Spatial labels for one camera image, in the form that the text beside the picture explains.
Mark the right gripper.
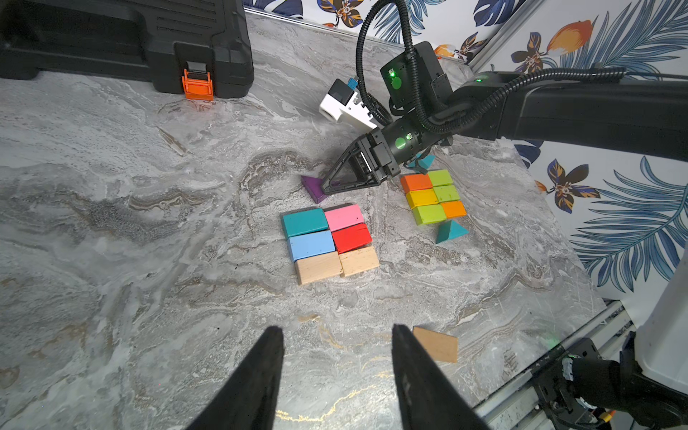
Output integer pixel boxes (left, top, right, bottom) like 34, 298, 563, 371
322, 116, 453, 195

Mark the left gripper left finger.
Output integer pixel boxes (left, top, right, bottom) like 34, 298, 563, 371
187, 326, 285, 430

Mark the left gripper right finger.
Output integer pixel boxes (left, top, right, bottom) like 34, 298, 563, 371
392, 324, 488, 430

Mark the orange block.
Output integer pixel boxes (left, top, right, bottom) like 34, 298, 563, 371
440, 201, 467, 220
400, 174, 433, 195

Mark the natural wood triangle block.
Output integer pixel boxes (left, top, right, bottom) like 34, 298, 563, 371
412, 326, 458, 363

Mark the purple triangle block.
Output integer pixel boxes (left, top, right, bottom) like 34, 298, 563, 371
301, 176, 329, 204

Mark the yellow block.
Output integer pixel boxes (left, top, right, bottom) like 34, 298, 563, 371
406, 188, 439, 210

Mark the pink block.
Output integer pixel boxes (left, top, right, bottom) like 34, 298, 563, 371
324, 204, 365, 232

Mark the lime green block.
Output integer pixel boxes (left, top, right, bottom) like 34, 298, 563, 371
433, 185, 460, 204
411, 204, 447, 226

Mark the red block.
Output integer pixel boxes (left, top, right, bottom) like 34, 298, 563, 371
331, 223, 372, 254

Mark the small teal block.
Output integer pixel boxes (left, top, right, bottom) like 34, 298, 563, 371
435, 220, 469, 244

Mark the light blue block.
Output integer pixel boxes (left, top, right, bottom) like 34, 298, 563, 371
288, 230, 336, 262

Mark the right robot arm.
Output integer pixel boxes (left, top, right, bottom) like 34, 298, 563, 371
321, 1, 687, 195

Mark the black tool case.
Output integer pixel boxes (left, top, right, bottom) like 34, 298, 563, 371
1, 0, 254, 101

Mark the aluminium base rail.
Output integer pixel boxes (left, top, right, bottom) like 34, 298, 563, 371
474, 301, 635, 429

